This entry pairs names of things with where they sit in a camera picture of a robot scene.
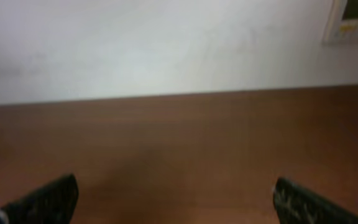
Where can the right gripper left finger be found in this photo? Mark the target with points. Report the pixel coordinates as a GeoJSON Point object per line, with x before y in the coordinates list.
{"type": "Point", "coordinates": [53, 203]}

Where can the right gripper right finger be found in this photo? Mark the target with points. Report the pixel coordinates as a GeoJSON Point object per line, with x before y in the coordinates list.
{"type": "Point", "coordinates": [295, 204]}

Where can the wall panel with frame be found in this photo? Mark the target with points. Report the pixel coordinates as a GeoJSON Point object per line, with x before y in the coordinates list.
{"type": "Point", "coordinates": [342, 24]}

